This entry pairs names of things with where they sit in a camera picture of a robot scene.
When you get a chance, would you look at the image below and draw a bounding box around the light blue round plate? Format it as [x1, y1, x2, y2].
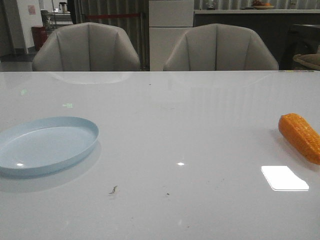
[0, 116, 99, 177]

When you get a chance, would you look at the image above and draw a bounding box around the orange toy corn cob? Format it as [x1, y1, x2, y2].
[278, 113, 320, 165]

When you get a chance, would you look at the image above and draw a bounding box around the red barrier belt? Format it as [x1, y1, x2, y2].
[84, 12, 144, 20]

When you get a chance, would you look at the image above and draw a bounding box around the dark wooden chair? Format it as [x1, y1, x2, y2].
[279, 24, 320, 70]

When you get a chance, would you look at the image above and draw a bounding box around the fruit bowl on counter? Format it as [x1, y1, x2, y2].
[251, 0, 275, 10]

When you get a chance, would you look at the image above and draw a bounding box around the left beige upholstered chair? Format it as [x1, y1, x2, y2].
[32, 22, 140, 72]

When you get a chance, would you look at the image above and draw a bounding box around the red trash bin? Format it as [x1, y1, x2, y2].
[31, 25, 48, 51]

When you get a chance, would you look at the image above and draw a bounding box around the right beige upholstered chair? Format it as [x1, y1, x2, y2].
[163, 23, 279, 72]

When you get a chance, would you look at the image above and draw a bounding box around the beige upholstered chair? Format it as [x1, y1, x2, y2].
[32, 22, 140, 72]
[163, 23, 279, 72]

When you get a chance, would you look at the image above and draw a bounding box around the dark counter with light top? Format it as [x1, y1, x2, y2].
[194, 9, 320, 65]

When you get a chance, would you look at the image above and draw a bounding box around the white cabinet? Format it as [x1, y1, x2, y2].
[148, 0, 194, 71]

